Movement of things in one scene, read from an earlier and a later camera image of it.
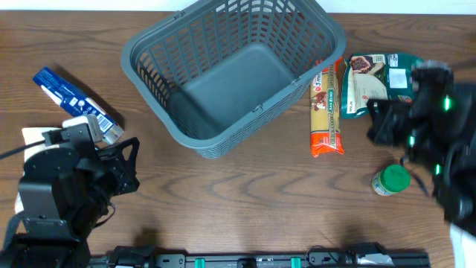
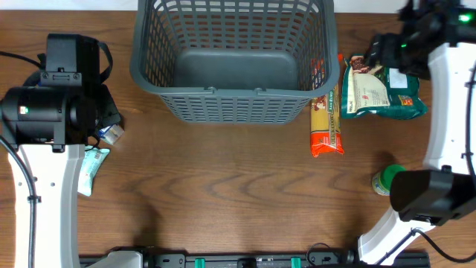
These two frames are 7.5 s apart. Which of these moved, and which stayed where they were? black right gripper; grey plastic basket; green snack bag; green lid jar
Moved: grey plastic basket; black right gripper
Stayed: green snack bag; green lid jar
